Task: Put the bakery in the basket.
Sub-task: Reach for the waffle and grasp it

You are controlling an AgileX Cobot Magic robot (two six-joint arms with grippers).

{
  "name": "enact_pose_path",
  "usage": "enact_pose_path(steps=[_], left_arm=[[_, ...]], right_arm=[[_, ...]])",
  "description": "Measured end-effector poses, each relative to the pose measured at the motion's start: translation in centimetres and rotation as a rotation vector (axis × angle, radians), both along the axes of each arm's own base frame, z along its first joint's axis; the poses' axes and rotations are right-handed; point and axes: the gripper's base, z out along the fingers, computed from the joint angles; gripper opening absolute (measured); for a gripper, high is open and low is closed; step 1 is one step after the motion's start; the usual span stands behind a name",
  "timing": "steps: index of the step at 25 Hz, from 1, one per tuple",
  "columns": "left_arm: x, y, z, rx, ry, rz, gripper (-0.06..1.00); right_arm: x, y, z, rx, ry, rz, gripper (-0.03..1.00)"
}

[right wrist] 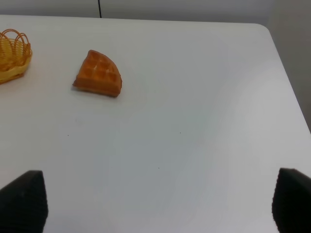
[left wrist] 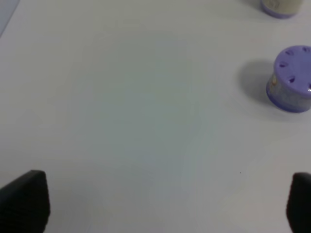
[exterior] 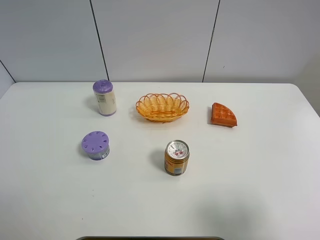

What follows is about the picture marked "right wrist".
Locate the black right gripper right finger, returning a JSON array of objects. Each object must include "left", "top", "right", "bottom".
[{"left": 272, "top": 168, "right": 311, "bottom": 233}]

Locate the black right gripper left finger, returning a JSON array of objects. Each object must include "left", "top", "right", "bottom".
[{"left": 0, "top": 170, "right": 49, "bottom": 233}]

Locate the yellow woven basket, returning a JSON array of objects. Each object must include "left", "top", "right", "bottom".
[{"left": 0, "top": 29, "right": 33, "bottom": 84}]

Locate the orange waffle piece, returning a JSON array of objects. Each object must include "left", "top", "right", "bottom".
[{"left": 72, "top": 50, "right": 122, "bottom": 98}]

